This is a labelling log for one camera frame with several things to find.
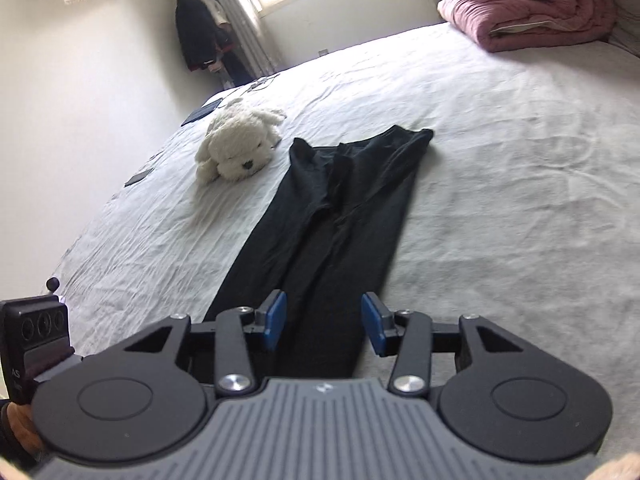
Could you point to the dark phone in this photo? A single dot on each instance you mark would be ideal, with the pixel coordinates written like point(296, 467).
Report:
point(138, 178)

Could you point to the dark tablet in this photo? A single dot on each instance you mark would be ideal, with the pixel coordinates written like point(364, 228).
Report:
point(200, 111)

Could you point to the grey patterned curtain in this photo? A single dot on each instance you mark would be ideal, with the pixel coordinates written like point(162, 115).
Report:
point(235, 20)

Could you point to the pink folded quilt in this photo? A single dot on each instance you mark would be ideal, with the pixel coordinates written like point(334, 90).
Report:
point(525, 5)

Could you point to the grey quilted headboard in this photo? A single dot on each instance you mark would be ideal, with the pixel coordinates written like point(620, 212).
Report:
point(625, 20)

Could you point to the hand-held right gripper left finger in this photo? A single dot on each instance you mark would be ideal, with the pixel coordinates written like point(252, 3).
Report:
point(275, 317)

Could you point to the white plush dog toy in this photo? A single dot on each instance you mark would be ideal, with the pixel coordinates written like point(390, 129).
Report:
point(235, 140)

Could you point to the bed with grey sheet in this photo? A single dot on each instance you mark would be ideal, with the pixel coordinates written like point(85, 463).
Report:
point(500, 160)

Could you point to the person's left hand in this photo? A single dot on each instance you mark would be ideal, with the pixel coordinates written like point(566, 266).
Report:
point(15, 422)

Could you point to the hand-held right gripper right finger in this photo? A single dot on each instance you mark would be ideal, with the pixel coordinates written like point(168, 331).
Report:
point(372, 322)

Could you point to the dark hanging clothes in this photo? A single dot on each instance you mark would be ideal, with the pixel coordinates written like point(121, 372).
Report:
point(200, 35)

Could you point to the black t-shirt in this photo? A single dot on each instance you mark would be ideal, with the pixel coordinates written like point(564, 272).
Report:
point(325, 220)

